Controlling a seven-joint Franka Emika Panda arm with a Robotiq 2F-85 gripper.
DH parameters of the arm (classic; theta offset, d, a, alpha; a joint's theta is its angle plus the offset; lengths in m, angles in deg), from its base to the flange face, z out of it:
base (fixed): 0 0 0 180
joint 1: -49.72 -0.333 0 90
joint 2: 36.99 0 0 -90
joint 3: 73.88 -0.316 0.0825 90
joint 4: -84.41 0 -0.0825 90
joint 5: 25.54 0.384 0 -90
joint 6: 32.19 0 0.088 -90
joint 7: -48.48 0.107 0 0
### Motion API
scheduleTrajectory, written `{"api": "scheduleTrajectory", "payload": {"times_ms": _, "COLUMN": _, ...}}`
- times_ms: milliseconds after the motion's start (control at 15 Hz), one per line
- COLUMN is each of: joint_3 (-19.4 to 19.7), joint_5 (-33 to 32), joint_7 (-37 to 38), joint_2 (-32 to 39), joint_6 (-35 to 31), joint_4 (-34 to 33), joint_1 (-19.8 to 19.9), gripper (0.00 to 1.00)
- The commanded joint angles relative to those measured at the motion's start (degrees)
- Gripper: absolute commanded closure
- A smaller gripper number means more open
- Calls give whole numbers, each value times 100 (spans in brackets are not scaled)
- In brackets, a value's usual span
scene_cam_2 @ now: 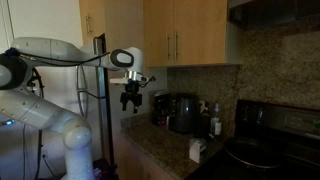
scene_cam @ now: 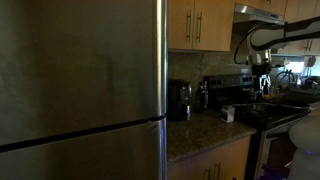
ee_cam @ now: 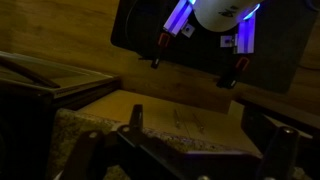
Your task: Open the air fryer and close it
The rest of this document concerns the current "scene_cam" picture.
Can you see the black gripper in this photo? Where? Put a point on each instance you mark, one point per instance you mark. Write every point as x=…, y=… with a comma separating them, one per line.
x=258, y=71

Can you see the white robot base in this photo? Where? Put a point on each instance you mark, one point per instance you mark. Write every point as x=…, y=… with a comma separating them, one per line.
x=305, y=135

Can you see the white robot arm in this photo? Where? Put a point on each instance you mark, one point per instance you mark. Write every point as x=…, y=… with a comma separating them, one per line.
x=267, y=36

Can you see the kitchen sink faucet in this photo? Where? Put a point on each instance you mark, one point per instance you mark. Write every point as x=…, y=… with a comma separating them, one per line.
x=283, y=80

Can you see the black electric stove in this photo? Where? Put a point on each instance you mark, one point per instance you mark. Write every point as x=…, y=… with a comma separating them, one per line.
x=271, y=118

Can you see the small white box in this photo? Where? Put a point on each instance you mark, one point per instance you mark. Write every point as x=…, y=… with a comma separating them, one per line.
x=227, y=113

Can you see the stainless range hood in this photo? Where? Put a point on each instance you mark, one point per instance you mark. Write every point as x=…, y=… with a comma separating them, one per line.
x=245, y=13

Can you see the dark glass bottle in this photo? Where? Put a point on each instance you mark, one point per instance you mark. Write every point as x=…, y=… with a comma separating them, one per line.
x=201, y=98

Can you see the right wooden upper cabinets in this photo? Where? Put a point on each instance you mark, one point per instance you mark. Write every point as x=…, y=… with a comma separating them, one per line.
x=259, y=23

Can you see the wooden upper cabinet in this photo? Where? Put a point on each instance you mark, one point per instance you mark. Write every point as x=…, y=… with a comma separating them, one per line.
x=200, y=25

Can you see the wooden cabinet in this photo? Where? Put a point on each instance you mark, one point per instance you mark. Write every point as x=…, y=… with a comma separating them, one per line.
x=200, y=25
x=227, y=162

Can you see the wooden lower cabinet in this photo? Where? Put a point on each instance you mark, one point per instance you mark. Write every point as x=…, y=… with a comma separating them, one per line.
x=227, y=162

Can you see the stainless steel refrigerator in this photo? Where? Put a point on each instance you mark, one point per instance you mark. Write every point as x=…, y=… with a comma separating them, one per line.
x=83, y=89

